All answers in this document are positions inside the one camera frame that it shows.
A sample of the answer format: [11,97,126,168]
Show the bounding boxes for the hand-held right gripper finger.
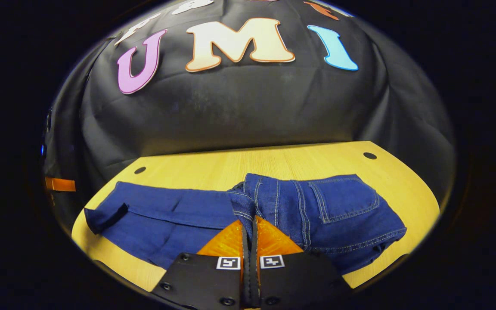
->
[251,215,353,309]
[151,219,251,309]

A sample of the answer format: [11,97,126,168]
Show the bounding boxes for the blue denim jeans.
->
[84,173,407,276]

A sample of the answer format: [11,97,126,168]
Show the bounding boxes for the black backdrop cloth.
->
[43,0,456,218]

